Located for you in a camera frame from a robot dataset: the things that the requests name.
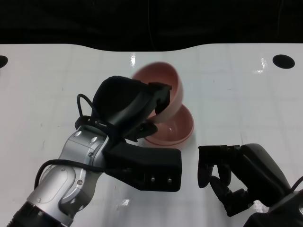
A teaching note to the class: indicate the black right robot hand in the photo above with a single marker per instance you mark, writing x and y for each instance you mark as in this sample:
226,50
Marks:
258,168

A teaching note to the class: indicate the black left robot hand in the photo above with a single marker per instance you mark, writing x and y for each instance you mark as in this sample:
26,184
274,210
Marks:
118,101

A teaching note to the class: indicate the pink plastic bowl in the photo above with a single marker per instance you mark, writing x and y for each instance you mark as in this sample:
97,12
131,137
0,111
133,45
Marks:
165,144
161,73
176,127

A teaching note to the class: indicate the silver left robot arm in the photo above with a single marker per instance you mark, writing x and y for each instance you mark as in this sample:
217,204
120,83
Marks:
61,184

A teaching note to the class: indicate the black backdrop cloth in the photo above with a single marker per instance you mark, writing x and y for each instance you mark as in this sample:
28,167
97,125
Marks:
71,21

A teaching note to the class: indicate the black round table grommet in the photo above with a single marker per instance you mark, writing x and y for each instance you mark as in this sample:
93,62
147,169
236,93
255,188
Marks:
283,61
2,61

